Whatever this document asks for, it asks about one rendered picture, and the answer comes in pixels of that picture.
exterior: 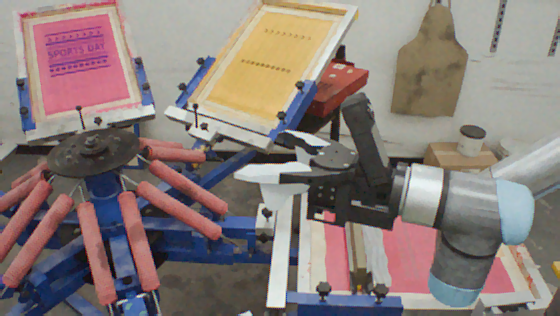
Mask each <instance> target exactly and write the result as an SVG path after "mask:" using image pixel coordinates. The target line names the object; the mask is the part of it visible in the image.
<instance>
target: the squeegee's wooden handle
mask: <svg viewBox="0 0 560 316"><path fill-rule="evenodd" d="M349 229H350V238H351V247H352V256H353V265H354V274H355V281H354V284H359V285H365V280H366V274H367V263H366V257H365V250H364V243H363V237H362V230H361V225H359V224H355V223H351V222H349Z"/></svg>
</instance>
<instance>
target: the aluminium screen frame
mask: <svg viewBox="0 0 560 316"><path fill-rule="evenodd" d="M307 196H308V192H305V193H302V203H301V229H299V255H298V281H297V292H307V293H310V289H311V220H308V219H306V215H307V204H308V202H307ZM508 247H509V248H510V249H509V250H510V252H511V254H513V256H514V259H515V261H516V263H517V264H518V268H520V270H521V272H522V275H523V277H524V279H526V283H527V284H528V286H529V290H531V292H532V295H533V297H534V298H535V299H536V302H535V303H534V306H535V308H548V306H549V303H550V301H551V299H552V295H551V294H550V292H549V289H548V287H546V284H545V282H544V281H543V278H542V277H541V275H540V272H539V271H538V269H537V268H536V266H535V264H534V263H533V259H532V258H531V256H529V253H528V251H527V250H526V248H525V245H524V243H521V244H520V245H519V246H514V245H510V244H508ZM477 300H478V299H477ZM477 300H476V301H475V302H474V303H473V304H471V305H469V306H465V307H464V308H455V307H450V306H449V305H448V306H446V305H444V304H442V303H440V302H439V301H437V299H433V300H431V299H414V298H410V299H402V303H403V305H404V307H403V311H402V315H401V316H471V314H472V312H473V309H474V307H475V304H476V302H477Z"/></svg>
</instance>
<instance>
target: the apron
mask: <svg viewBox="0 0 560 316"><path fill-rule="evenodd" d="M433 2H434V0H431V1H430V3H429V6H428V8H429V10H428V11H427V12H426V14H425V16H424V18H423V20H422V22H421V27H420V29H419V31H418V34H417V36H416V37H415V38H414V39H413V40H411V41H410V42H409V43H408V44H407V45H405V46H403V47H402V49H399V52H398V59H397V66H396V73H395V76H396V79H395V87H394V93H393V99H392V105H391V111H390V113H393V112H395V113H402V114H416V113H420V114H425V115H426V116H429V117H437V116H442V115H444V116H448V117H454V114H455V111H456V104H457V101H458V98H459V95H460V92H461V88H462V85H463V82H462V81H463V78H464V74H465V70H466V67H467V64H468V63H467V60H468V56H469V55H468V53H467V51H466V49H464V48H463V47H462V46H461V45H460V44H459V43H458V42H457V40H456V39H455V26H454V18H453V17H452V14H451V12H450V9H451V0H448V8H447V7H445V6H443V5H441V4H437V5H435V6H433V7H431V6H432V4H433Z"/></svg>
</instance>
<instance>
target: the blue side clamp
mask: <svg viewBox="0 0 560 316"><path fill-rule="evenodd" d="M325 297H326V296H325ZM375 299H376V296H373V295H352V294H341V295H336V294H329V296H328V297H326V302H325V303H322V302H320V296H319V294H318V293H307V302H298V316H401V315H402V311H403V307H404V305H403V303H402V299H401V296H391V295H386V297H385V298H382V297H381V299H382V303H380V304H377V303H376V304H375Z"/></svg>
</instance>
